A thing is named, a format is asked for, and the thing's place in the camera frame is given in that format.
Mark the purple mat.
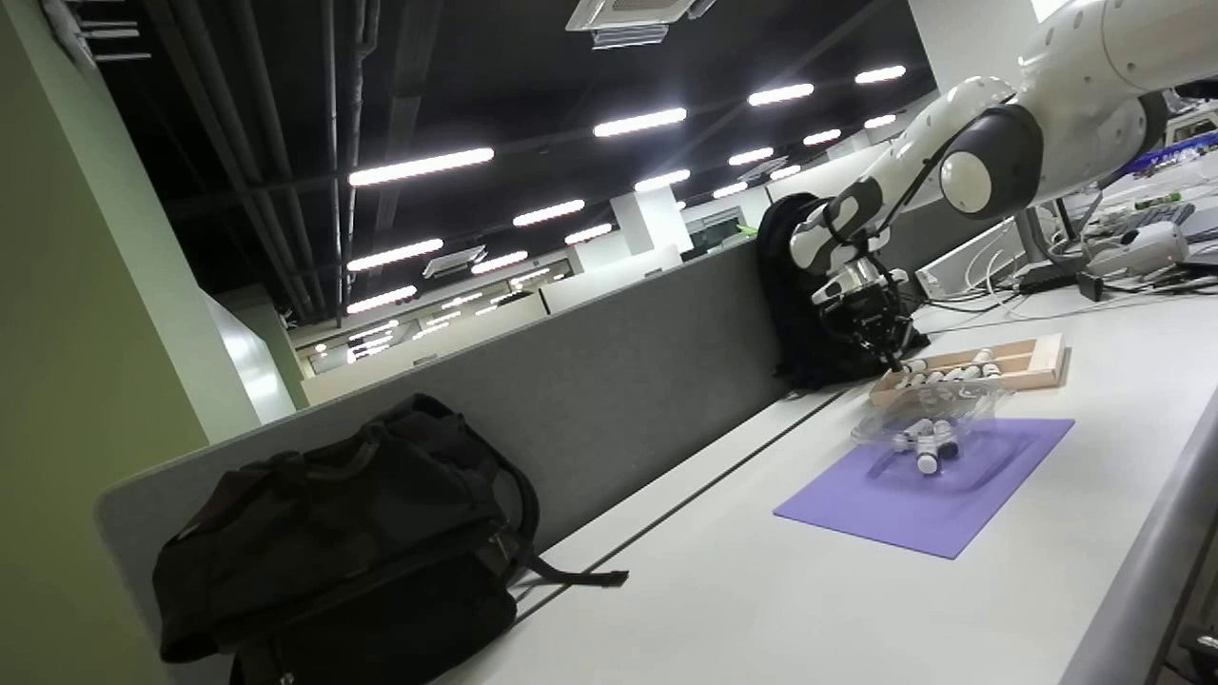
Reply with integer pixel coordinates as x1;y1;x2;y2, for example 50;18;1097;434
771;414;1078;565

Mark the ceiling air conditioner unit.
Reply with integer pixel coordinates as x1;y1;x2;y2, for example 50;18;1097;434
564;0;719;55

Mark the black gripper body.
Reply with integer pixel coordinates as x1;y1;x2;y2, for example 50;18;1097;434
814;277;922;347

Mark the gray desk partition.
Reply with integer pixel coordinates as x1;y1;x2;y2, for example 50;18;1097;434
92;241;823;685

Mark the large black backpack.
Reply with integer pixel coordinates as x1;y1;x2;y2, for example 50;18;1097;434
752;191;933;391

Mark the clear plastic container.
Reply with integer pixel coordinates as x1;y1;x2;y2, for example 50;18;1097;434
848;375;1006;480

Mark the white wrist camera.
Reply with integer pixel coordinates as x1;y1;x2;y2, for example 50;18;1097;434
805;268;878;315

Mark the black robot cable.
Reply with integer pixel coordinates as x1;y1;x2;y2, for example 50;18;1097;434
831;120;1011;297

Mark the small black backpack with strap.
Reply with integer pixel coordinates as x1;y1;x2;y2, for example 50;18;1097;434
149;391;631;685

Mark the wooden paint tube box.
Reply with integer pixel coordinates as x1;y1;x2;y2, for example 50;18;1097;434
904;330;1074;396

